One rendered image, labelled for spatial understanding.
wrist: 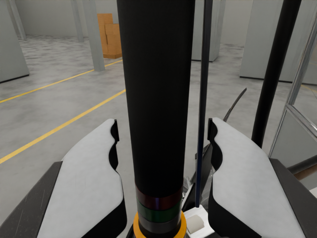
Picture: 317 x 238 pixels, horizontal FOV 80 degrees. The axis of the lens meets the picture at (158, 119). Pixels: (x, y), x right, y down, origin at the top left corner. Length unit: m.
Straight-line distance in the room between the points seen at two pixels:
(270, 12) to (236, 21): 6.79
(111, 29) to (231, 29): 6.86
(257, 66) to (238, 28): 6.77
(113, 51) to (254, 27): 5.16
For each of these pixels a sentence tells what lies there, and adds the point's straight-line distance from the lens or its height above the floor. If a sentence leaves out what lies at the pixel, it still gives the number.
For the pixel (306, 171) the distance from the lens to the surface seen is 0.31.
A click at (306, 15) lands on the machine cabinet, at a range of 5.59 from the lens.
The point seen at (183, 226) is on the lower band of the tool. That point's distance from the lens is 0.17.
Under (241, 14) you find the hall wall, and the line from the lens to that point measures 12.22.
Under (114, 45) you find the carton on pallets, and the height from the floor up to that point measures 0.50.
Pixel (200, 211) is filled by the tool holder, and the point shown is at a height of 1.39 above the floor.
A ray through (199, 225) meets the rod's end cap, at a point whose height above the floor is 1.40.
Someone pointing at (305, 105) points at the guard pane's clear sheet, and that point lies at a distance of 1.47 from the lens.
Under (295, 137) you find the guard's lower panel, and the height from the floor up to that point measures 0.86.
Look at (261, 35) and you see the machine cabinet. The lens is 5.55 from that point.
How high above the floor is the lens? 1.57
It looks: 29 degrees down
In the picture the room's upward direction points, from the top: 1 degrees counter-clockwise
